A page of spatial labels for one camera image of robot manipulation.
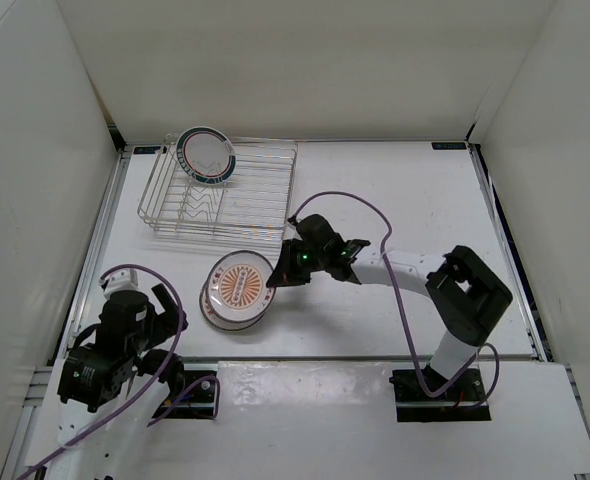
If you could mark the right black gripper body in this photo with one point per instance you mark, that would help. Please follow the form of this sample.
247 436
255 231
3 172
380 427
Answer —
316 260

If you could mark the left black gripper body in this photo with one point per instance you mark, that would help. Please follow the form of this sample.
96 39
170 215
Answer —
157 326

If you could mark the orange sunburst plate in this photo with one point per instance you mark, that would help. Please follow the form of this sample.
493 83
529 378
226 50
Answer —
220 323
236 288

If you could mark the green rimmed plate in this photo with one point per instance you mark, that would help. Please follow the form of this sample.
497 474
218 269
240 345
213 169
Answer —
206 155

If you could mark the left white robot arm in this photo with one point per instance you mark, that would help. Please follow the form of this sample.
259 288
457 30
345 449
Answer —
114 379

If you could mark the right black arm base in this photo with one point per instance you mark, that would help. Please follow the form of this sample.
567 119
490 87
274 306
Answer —
460 403

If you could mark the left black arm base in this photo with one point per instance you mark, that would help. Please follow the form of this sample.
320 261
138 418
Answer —
196 397

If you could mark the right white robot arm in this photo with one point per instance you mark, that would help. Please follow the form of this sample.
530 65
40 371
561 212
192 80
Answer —
468 296

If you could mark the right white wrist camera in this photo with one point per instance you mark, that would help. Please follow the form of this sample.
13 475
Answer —
291 225

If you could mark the wire dish rack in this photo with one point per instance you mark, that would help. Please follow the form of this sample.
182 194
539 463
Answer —
251 204

